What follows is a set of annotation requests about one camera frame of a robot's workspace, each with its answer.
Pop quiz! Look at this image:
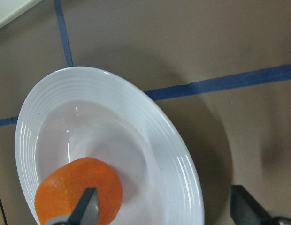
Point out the cream bear tray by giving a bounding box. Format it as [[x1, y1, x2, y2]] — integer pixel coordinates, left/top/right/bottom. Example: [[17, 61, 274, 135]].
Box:
[[0, 0, 41, 29]]

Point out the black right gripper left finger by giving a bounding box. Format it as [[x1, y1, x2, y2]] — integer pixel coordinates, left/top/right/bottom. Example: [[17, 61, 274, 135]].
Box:
[[69, 187, 99, 225]]

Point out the orange mandarin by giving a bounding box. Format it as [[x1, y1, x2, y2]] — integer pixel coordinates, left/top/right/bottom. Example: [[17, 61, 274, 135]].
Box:
[[34, 157, 123, 225]]

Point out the white ribbed plate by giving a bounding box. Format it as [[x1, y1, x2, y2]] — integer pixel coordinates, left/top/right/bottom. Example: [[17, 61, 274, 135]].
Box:
[[15, 67, 205, 225]]

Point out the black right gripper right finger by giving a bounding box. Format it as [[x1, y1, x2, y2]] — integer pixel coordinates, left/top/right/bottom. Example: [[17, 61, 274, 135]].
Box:
[[230, 185, 271, 225]]

